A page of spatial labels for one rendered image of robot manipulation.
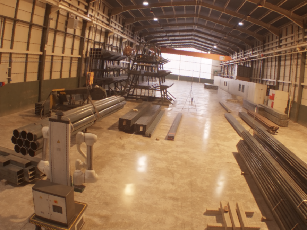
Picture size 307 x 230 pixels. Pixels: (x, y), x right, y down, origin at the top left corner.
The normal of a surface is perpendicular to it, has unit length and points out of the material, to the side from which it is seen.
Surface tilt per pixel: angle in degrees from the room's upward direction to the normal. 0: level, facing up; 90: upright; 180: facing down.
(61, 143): 90
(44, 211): 90
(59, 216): 90
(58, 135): 90
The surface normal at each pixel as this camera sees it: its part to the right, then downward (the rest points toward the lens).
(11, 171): -0.24, 0.14
